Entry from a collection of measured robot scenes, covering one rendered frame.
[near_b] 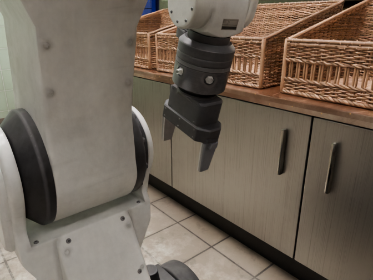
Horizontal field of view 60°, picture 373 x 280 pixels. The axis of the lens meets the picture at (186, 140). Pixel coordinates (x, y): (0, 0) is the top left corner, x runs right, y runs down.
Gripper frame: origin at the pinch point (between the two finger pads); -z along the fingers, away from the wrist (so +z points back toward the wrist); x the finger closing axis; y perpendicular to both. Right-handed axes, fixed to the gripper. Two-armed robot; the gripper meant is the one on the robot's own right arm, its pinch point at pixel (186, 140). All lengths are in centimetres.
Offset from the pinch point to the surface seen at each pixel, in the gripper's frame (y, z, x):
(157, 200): -41, -73, 50
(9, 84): -21, -83, 213
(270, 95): -41.8, -2.4, 11.9
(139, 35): -46, -8, 87
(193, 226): -39, -66, 24
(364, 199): -41.2, -14.1, -22.2
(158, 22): -89, -15, 132
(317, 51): -46.1, 12.3, 5.7
